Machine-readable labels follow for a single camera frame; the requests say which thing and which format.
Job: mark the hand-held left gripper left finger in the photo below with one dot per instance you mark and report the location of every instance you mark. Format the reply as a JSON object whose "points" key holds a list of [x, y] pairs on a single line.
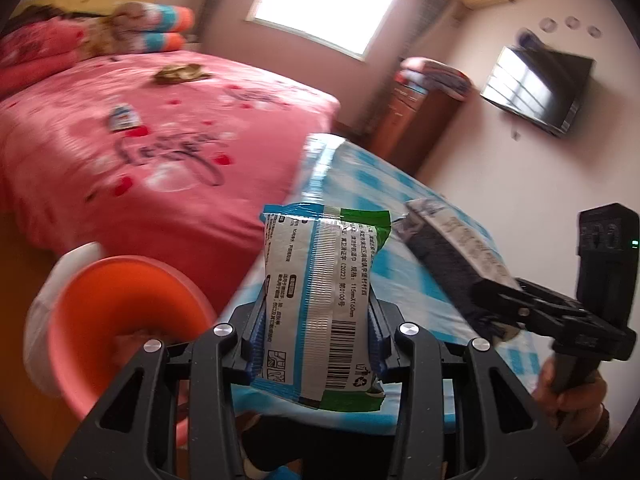
{"points": [[254, 360]]}

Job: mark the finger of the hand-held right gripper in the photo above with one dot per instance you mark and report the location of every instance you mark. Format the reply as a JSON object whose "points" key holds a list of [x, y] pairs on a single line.
{"points": [[555, 302], [510, 315]]}

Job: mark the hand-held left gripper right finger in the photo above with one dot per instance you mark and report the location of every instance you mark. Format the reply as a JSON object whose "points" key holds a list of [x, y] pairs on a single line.
{"points": [[376, 350]]}

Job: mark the white blue green wipes packet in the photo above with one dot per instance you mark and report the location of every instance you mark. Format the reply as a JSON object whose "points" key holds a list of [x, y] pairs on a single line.
{"points": [[320, 300]]}

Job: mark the dark blue foil packet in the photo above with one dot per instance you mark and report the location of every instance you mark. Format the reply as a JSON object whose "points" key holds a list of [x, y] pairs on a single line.
{"points": [[450, 255]]}

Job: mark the orange plastic bin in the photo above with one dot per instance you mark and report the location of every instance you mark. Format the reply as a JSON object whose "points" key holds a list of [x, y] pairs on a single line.
{"points": [[115, 305]]}

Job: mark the person's right forearm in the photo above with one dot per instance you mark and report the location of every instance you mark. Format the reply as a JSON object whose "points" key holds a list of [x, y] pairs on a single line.
{"points": [[595, 435]]}

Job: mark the person's right hand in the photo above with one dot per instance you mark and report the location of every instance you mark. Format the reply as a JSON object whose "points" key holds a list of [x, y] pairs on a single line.
{"points": [[575, 407]]}

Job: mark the blue checkered tablecloth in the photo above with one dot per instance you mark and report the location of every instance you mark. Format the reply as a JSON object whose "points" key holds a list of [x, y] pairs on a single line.
{"points": [[430, 280]]}

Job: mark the pink printed bed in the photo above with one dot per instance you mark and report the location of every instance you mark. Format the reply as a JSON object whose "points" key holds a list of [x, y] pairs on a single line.
{"points": [[165, 170]]}

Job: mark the brown wooden cabinet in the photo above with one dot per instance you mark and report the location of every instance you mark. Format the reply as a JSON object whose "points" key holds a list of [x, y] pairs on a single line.
{"points": [[410, 125]]}

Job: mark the folded pink grey quilt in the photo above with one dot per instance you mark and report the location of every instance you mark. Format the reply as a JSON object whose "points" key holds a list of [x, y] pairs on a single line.
{"points": [[437, 76]]}

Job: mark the small blue white sachet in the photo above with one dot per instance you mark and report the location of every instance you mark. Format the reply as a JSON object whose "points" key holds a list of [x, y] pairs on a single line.
{"points": [[123, 119]]}

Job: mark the grey checked curtain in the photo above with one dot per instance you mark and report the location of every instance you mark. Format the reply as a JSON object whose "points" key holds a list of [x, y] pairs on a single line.
{"points": [[207, 5], [415, 35]]}

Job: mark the gold crumpled cloth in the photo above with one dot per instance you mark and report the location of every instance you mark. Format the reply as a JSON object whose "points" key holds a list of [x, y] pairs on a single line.
{"points": [[180, 73]]}

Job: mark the rolled floral striped blanket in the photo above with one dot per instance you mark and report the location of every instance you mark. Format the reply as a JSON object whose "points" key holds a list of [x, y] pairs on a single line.
{"points": [[160, 42], [160, 16]]}

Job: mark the window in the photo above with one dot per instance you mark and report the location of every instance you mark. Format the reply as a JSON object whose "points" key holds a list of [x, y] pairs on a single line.
{"points": [[325, 2]]}

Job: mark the gold floral pillow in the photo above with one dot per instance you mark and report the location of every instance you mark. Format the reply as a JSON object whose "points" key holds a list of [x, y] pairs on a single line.
{"points": [[97, 40]]}

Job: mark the wall-mounted black television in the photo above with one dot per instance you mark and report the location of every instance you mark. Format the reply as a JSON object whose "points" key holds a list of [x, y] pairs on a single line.
{"points": [[537, 90]]}

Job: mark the round wall hook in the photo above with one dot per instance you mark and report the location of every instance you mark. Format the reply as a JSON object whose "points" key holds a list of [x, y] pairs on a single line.
{"points": [[548, 24], [572, 21]]}

